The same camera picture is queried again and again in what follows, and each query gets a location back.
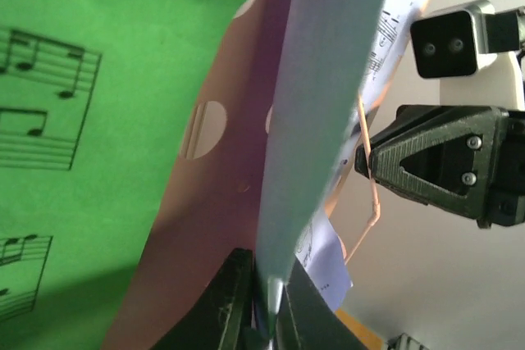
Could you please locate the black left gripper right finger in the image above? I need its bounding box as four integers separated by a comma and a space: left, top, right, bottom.
274, 260, 385, 349

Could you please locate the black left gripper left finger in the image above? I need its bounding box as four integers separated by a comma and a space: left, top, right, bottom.
153, 248, 253, 350

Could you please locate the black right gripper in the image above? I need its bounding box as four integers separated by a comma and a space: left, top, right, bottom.
354, 105, 524, 229

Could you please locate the pink music stand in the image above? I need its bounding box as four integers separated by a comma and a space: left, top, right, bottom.
103, 0, 291, 349

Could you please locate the blue sheet music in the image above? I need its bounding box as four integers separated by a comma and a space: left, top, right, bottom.
256, 0, 427, 325

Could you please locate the green sheet music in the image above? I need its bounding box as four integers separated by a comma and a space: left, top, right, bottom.
1, 0, 246, 349

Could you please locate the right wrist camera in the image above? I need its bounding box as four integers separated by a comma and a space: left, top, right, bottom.
410, 0, 524, 111

